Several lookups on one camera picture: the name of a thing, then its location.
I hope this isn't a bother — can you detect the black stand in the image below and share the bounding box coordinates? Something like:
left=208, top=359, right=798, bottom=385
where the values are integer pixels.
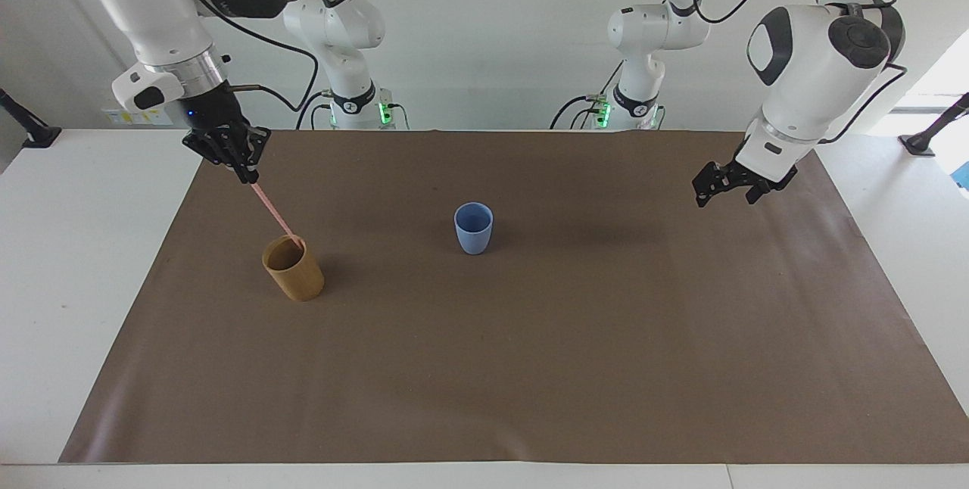
left=898, top=92, right=969, bottom=157
left=0, top=87, right=63, bottom=150

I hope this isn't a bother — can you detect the blue cup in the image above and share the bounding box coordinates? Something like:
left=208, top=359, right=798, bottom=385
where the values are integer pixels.
left=453, top=201, right=495, bottom=256

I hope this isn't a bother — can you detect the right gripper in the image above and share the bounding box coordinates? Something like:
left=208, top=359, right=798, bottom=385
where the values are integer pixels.
left=182, top=83, right=272, bottom=185

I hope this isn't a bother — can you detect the pink chopstick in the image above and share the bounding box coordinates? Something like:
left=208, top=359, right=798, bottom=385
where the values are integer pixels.
left=249, top=180, right=306, bottom=252

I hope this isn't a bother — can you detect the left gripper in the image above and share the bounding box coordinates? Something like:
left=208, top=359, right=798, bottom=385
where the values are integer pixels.
left=692, top=159, right=799, bottom=209

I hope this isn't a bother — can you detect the white and yellow label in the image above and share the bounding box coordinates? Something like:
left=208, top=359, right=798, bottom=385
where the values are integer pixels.
left=101, top=106, right=174, bottom=127

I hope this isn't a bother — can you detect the brown wooden cup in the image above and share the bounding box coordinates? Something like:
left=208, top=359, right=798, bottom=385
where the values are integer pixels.
left=261, top=234, right=326, bottom=303

